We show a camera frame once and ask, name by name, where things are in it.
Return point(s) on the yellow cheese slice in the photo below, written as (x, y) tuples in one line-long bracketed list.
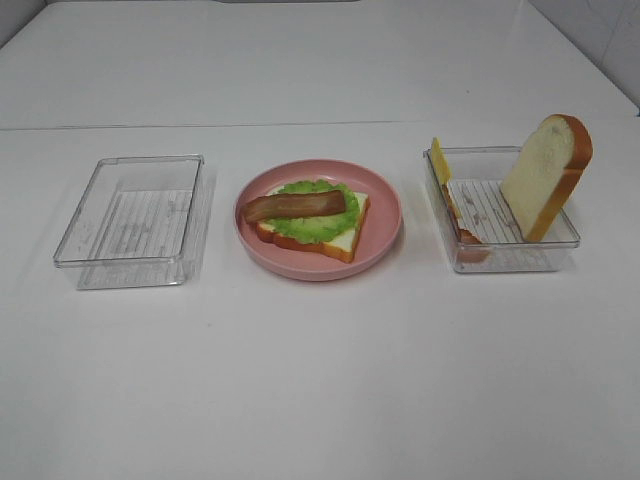
[(439, 162)]

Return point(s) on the pink round plate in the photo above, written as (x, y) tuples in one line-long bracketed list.
[(378, 234)]

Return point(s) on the green lettuce leaf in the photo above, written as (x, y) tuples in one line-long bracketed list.
[(318, 229)]

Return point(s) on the clear right plastic tray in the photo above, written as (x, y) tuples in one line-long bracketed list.
[(476, 174)]

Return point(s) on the bread slice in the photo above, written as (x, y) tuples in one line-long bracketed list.
[(549, 166), (342, 247)]

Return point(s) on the clear plastic tray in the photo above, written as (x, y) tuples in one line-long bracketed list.
[(140, 222), (476, 174)]

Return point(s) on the clear left plastic tray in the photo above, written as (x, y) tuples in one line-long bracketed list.
[(140, 222)]

